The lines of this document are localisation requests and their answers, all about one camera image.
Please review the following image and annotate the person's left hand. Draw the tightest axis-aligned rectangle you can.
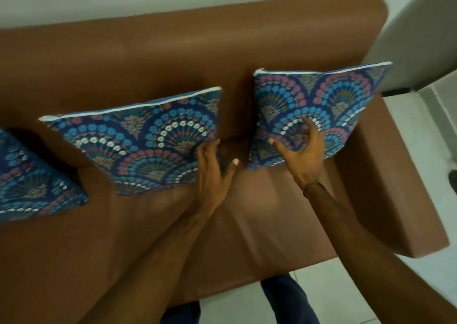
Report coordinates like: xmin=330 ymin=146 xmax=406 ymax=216
xmin=194 ymin=139 xmax=240 ymax=214

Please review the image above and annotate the person's right hand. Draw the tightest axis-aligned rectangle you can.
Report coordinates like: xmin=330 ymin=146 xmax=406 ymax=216
xmin=268 ymin=117 xmax=326 ymax=192

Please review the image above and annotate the blue patterned cushion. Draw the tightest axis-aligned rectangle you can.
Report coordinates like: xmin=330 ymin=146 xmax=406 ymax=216
xmin=39 ymin=86 xmax=223 ymax=196
xmin=247 ymin=61 xmax=393 ymax=171
xmin=0 ymin=129 xmax=89 ymax=222

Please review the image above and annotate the person's right forearm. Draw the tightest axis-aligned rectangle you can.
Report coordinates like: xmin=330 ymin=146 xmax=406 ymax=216
xmin=303 ymin=183 xmax=457 ymax=324

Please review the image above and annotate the person's left forearm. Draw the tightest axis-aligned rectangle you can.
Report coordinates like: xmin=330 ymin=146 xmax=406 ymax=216
xmin=77 ymin=202 xmax=224 ymax=324

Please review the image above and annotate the person's right leg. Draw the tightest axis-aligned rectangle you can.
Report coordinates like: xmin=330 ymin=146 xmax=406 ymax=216
xmin=260 ymin=273 xmax=321 ymax=324

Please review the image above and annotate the person's leg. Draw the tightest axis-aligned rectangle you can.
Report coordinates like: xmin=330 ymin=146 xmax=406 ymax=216
xmin=260 ymin=273 xmax=321 ymax=324
xmin=159 ymin=300 xmax=202 ymax=324

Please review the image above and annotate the brown leather sofa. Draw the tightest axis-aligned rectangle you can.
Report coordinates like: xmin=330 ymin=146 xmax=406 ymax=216
xmin=0 ymin=0 xmax=450 ymax=324

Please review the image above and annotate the person's left leg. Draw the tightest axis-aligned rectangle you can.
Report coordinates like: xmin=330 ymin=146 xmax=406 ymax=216
xmin=159 ymin=300 xmax=202 ymax=324

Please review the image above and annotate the white door panel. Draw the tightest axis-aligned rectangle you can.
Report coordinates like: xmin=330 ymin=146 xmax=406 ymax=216
xmin=361 ymin=0 xmax=457 ymax=97

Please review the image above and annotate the dark beaded bracelet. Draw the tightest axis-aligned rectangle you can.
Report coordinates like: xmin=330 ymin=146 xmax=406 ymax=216
xmin=302 ymin=181 xmax=326 ymax=197

